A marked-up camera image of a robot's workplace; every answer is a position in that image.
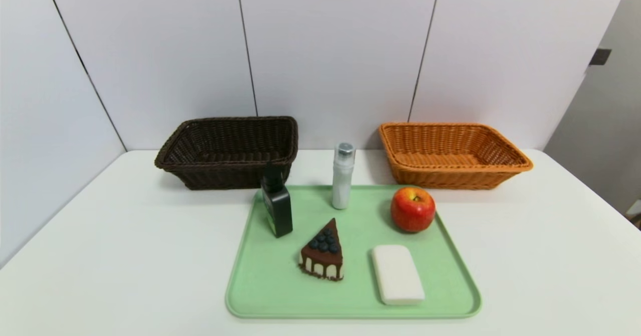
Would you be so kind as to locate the black pump bottle green label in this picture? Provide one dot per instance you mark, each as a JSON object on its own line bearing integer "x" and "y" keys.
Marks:
{"x": 278, "y": 211}

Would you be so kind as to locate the light green plastic tray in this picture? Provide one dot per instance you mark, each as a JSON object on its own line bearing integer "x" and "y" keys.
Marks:
{"x": 350, "y": 226}

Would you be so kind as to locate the orange wicker basket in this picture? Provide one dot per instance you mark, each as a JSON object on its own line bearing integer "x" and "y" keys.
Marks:
{"x": 450, "y": 176}

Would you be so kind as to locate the white soap bar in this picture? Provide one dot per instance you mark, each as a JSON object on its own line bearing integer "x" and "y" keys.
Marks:
{"x": 398, "y": 276}

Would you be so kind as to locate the chocolate blueberry cake slice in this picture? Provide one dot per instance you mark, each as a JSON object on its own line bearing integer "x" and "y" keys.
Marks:
{"x": 324, "y": 256}

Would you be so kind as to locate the dark brown wicker basket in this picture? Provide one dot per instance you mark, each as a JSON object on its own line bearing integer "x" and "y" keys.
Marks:
{"x": 225, "y": 173}

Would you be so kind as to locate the white spray bottle silver cap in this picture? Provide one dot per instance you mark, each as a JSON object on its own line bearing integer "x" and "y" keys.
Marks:
{"x": 343, "y": 181}

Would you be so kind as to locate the red apple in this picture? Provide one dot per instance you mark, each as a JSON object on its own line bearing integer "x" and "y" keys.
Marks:
{"x": 413, "y": 211}

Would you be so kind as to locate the dark wall bracket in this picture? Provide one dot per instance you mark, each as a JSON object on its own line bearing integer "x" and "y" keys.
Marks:
{"x": 600, "y": 56}

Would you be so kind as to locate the pale box behind table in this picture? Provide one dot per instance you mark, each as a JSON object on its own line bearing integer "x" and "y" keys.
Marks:
{"x": 636, "y": 210}

